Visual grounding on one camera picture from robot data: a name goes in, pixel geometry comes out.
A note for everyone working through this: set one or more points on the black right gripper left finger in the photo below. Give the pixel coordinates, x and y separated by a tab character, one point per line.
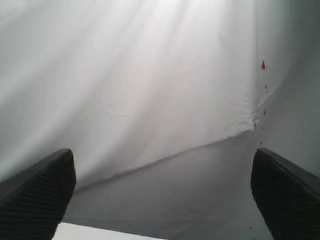
33	202

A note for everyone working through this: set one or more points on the grey backdrop cloth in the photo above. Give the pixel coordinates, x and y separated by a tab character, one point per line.
163	104

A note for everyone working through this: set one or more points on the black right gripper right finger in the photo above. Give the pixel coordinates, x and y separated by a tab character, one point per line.
287	196

